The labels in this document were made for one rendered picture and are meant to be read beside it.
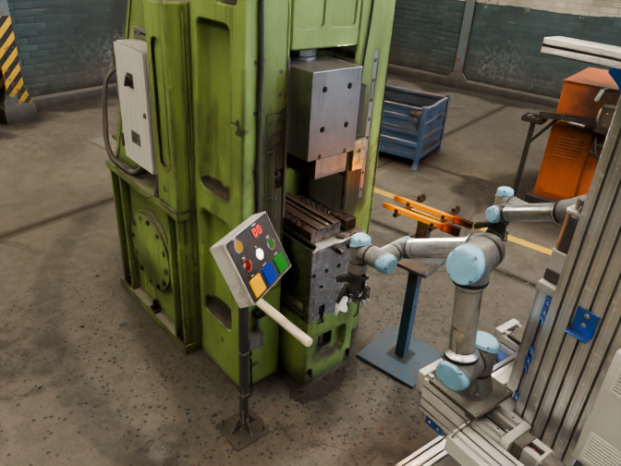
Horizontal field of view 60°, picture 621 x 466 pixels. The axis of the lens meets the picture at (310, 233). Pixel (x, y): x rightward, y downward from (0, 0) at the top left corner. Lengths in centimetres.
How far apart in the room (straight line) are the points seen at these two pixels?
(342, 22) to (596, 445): 194
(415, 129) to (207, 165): 378
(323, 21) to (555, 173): 375
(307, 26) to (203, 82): 56
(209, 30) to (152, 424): 197
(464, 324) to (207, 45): 165
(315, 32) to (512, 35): 771
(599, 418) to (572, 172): 398
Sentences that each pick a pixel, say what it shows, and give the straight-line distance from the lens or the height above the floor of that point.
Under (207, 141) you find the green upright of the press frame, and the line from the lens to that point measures 274.
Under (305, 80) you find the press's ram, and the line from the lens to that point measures 239.
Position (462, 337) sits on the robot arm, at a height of 114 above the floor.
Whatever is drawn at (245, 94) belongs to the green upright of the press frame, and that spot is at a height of 167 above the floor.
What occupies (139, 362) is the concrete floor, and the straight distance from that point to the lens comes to 343.
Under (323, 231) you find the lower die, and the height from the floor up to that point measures 96.
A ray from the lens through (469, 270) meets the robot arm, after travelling 170.
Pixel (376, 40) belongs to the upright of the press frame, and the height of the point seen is 184.
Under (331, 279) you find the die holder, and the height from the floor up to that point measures 70.
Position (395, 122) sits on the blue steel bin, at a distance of 631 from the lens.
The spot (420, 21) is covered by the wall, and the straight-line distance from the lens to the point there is 1074.
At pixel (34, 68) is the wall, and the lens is 822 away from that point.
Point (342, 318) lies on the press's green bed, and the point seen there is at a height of 39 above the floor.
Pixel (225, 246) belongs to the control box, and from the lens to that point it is 212.
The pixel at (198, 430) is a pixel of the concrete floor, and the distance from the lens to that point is 302.
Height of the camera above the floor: 226
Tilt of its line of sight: 29 degrees down
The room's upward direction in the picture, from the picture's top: 4 degrees clockwise
